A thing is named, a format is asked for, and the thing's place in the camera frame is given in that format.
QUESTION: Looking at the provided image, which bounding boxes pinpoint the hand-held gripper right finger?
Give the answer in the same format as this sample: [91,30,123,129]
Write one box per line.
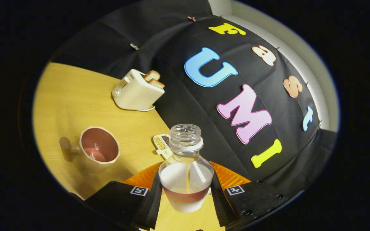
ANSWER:
[209,161,304,229]

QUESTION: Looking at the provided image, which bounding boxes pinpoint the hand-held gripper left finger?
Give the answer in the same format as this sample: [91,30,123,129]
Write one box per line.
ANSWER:
[84,162,163,230]

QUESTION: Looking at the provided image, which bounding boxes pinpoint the clear plastic juice bottle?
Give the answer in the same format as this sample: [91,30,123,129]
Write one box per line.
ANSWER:
[158,124,214,213]

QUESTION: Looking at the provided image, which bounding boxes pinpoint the beige cup with wooden handle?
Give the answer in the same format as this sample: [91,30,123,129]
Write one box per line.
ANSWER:
[59,126,120,174]

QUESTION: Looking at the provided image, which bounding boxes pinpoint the white divided bean dish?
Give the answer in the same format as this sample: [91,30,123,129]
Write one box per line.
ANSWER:
[153,134,173,160]

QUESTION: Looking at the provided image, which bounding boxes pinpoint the black backdrop cloth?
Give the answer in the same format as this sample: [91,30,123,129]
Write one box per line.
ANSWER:
[50,0,338,196]

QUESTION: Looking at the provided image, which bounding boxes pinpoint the white toaster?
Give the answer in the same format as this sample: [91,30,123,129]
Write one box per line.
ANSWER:
[112,69,165,112]

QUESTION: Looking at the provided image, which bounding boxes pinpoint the wooden table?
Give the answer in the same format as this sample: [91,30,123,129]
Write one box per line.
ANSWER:
[32,62,225,231]

